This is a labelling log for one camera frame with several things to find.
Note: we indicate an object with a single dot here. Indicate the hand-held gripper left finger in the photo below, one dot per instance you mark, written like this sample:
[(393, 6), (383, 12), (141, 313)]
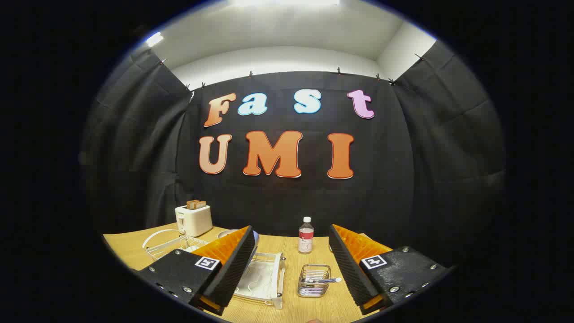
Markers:
[(233, 269)]

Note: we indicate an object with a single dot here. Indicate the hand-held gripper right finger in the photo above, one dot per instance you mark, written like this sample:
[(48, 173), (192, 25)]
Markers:
[(350, 269)]

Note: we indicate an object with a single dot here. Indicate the blue plate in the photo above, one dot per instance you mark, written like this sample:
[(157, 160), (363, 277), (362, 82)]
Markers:
[(256, 240)]

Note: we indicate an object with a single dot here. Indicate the small plate with brown food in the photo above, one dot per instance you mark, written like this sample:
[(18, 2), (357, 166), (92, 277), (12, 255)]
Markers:
[(226, 232)]

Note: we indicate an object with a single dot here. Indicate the clear bottle with red label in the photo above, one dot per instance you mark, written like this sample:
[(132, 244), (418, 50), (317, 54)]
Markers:
[(306, 237)]

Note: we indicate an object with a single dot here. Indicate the white toaster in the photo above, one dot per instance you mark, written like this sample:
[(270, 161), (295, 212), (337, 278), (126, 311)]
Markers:
[(195, 220)]

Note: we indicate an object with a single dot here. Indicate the brown toast slices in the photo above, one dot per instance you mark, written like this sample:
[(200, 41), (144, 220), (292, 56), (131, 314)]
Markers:
[(196, 204)]

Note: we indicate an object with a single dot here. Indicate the black backdrop cloth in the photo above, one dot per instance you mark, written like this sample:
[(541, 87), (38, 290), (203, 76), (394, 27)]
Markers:
[(278, 202)]

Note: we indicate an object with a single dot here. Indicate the ceiling light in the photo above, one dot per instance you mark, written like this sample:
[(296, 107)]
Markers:
[(154, 39), (287, 2)]

